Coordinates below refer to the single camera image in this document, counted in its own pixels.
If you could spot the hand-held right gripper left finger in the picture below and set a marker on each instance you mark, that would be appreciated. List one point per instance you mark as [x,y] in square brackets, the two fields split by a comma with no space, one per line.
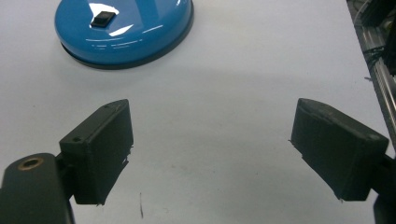
[96,155]

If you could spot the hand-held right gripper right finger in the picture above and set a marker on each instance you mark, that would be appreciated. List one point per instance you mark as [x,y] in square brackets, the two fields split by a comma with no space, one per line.
[339,149]

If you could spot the blue desk lamp base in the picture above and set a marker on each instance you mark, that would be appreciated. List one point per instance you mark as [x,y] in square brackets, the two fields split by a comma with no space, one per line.
[124,31]

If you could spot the aluminium frame rail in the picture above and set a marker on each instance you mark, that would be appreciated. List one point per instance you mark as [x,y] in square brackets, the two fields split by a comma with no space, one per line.
[378,68]

